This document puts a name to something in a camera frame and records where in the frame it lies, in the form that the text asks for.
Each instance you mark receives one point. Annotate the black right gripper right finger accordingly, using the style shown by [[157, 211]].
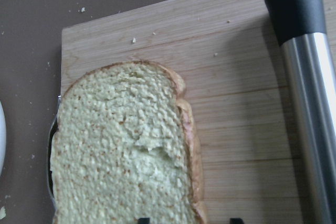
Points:
[[236, 221]]

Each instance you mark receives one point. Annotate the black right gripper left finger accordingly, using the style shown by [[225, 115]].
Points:
[[143, 221]]

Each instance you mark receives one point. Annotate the bread slice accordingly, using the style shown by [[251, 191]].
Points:
[[126, 148]]

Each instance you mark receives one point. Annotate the white plate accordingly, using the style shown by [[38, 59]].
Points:
[[2, 138]]

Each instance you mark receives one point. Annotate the wooden cutting board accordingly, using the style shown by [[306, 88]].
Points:
[[227, 53]]

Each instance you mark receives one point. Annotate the steel muddler black tip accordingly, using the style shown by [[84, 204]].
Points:
[[300, 28]]

